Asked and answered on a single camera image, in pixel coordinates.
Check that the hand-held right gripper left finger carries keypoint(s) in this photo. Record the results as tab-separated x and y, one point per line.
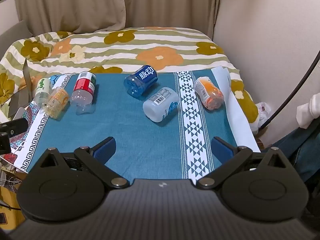
106	149

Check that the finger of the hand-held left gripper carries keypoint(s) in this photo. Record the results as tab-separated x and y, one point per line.
4	143
17	126

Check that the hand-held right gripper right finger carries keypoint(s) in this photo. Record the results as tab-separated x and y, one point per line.
221	149

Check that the clear cup with green label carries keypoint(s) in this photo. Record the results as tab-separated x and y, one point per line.
43	91

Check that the yellow patterned plastic cup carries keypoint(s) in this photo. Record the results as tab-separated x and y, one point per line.
57	102

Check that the orange plastic cup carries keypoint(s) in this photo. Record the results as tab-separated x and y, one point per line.
208	93

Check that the clear cup with red label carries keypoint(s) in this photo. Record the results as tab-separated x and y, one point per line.
83	90

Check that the pale blue white cup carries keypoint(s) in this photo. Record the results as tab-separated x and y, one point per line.
161	104

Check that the blue plastic cup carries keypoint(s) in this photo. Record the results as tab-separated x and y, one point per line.
140	80

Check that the mandala patterned cloth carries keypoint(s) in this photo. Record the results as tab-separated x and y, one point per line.
23	140

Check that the grey laptop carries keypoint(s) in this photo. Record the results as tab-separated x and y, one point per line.
23	97

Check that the teal patterned tablecloth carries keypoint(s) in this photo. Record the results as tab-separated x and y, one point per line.
140	140

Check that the white sheet under tablecloth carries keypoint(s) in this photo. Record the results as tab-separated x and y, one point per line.
240	115

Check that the white plastic bag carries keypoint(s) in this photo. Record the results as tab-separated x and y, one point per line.
263	113

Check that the yellow wooden furniture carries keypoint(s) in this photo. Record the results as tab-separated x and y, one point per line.
8	205

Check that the blue denim trousers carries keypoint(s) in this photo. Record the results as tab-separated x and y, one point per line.
305	152

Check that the grey headboard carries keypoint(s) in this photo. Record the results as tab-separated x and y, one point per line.
13	36

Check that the white sock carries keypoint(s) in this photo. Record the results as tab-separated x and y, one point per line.
308	112

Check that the black curved pole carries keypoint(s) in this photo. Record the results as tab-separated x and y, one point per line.
297	88

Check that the floral striped blanket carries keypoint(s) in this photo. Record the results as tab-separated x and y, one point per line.
150	47

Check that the beige curtain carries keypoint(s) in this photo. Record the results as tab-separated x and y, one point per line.
112	3

